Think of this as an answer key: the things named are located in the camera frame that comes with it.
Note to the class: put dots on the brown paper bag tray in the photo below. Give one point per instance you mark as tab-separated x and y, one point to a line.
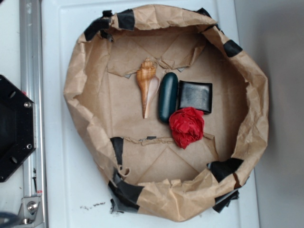
144	168

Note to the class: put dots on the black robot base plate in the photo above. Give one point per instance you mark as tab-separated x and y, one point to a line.
16	128

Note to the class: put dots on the silver corner bracket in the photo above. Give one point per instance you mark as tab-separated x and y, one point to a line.
30	213

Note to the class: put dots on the black square leather pouch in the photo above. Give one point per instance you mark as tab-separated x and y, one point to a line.
196	95

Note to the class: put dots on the aluminium extrusion rail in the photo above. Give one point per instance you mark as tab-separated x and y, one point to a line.
34	167

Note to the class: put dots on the dark green oval case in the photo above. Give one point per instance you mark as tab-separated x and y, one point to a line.
168	96

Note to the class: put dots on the orange spiral conch shell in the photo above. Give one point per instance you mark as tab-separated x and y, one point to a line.
148	83

